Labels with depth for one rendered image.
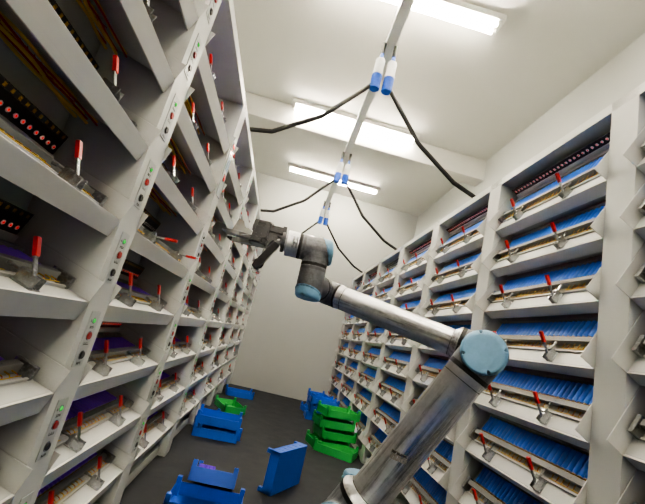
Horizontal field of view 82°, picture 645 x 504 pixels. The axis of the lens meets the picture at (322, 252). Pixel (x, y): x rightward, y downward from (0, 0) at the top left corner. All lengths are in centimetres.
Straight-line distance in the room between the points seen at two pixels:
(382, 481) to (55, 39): 114
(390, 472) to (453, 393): 26
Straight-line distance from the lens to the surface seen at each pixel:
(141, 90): 110
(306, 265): 125
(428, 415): 110
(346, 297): 132
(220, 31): 156
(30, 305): 81
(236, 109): 187
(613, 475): 125
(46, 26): 71
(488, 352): 108
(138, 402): 167
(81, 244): 99
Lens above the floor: 78
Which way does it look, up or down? 13 degrees up
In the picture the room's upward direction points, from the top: 14 degrees clockwise
